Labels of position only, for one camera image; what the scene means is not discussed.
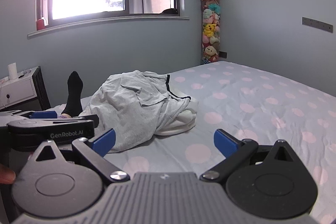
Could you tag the red cup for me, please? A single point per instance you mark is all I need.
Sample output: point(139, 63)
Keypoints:
point(40, 24)

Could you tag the grey t-shirt with black collar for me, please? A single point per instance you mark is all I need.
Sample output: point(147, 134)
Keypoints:
point(126, 108)

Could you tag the person's left hand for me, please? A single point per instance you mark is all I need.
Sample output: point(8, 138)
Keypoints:
point(6, 174)

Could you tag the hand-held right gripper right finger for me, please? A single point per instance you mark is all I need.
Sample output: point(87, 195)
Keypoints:
point(224, 144)

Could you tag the person's black socked foot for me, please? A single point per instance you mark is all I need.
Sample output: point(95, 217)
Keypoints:
point(74, 92)

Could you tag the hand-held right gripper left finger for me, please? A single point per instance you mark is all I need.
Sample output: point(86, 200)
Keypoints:
point(105, 141)

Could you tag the black wall outlet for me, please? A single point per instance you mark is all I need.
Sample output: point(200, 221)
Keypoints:
point(223, 54)

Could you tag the clear tube of plush toys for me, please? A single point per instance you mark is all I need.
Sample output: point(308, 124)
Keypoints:
point(210, 29)

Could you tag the white garment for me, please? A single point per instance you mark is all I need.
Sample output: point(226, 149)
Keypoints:
point(183, 119)

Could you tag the dark object on sill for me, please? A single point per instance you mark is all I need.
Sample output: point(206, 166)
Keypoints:
point(170, 11)

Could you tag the pink polka dot bed sheet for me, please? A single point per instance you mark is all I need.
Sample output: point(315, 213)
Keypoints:
point(262, 108)

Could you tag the white and black nightstand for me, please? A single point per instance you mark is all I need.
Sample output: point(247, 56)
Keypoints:
point(18, 90)

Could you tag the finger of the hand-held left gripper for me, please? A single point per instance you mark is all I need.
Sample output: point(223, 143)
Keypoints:
point(43, 114)
point(65, 124)

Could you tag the white paper roll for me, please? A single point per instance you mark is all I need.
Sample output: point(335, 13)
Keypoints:
point(12, 71)

